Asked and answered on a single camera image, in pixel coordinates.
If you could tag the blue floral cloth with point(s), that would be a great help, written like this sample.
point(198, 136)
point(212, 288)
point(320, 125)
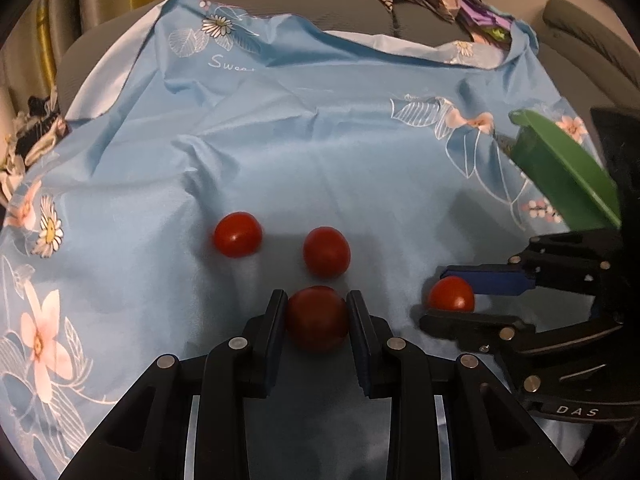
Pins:
point(201, 110)

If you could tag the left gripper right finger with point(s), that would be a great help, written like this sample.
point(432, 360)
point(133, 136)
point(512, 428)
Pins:
point(449, 418)

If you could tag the cherry tomato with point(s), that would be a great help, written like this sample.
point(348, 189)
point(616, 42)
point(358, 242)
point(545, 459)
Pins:
point(326, 253)
point(451, 294)
point(317, 320)
point(238, 235)

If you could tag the cluttered side pile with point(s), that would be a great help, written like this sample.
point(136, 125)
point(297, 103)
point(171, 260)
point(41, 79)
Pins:
point(29, 136)

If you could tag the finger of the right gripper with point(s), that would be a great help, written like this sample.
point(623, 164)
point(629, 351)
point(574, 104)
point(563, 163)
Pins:
point(473, 331)
point(505, 279)

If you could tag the purple clothing pile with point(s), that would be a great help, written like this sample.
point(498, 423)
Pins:
point(485, 24)

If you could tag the green plastic bowl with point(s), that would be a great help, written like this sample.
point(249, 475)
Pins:
point(577, 187)

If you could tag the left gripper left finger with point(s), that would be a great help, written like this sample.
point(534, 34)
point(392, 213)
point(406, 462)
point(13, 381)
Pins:
point(190, 411)

